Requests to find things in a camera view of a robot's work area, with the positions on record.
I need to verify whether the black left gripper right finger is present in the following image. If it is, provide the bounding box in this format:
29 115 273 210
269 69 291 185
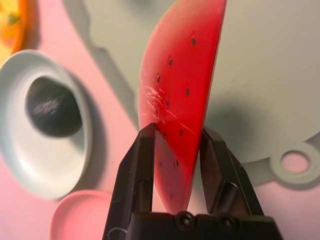
199 126 266 216

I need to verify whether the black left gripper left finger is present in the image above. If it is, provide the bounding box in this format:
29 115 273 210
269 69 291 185
102 122 157 240

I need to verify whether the mint green plate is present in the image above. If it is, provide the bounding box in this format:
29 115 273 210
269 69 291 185
0 49 93 200

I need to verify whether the dark green avocado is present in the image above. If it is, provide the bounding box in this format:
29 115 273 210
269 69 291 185
24 76 83 138

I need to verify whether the red watermelon slice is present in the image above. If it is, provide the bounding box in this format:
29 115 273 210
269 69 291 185
137 0 228 215

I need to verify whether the pink plate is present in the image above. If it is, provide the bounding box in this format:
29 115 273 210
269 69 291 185
49 189 118 240

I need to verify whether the green silicone cutting mat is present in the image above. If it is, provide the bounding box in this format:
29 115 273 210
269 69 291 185
62 0 320 190

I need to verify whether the yellow plate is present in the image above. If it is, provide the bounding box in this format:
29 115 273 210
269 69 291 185
0 0 40 61

